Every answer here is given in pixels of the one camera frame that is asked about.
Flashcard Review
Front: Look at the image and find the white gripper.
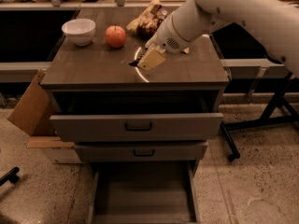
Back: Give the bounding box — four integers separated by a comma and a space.
136, 14, 191, 71

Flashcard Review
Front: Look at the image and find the dark chocolate bar wrapper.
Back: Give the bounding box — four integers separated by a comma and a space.
129, 60, 139, 67

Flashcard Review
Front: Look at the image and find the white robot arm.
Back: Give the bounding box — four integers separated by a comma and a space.
136, 0, 299, 77

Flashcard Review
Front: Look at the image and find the grey top drawer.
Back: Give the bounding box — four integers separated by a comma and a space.
50, 91, 223, 143

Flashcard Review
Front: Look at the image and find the grey drawer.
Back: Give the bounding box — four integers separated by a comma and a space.
50, 91, 223, 143
75, 142, 207, 162
88, 161, 200, 224

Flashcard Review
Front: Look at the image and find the grey drawer cabinet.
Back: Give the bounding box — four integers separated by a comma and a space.
40, 7, 231, 173

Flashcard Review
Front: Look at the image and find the grey middle drawer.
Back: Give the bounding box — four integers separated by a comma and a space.
75, 142, 207, 162

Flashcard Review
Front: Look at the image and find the grey bottom drawer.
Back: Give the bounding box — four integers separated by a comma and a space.
88, 161, 200, 224

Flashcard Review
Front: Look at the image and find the yellow brown chip bag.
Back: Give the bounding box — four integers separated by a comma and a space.
126, 0, 169, 55

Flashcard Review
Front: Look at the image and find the red apple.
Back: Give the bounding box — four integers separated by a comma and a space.
105, 25, 126, 49

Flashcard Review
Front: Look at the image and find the white bowl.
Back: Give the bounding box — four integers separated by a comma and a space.
62, 19, 95, 46

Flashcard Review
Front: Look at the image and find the brown cardboard box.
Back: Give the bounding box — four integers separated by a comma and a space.
7, 70, 74, 148

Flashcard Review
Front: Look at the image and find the black table stand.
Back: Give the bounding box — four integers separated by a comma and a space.
221, 72, 299, 161

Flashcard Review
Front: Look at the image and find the black chair caster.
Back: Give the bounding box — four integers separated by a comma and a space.
0, 167, 20, 187

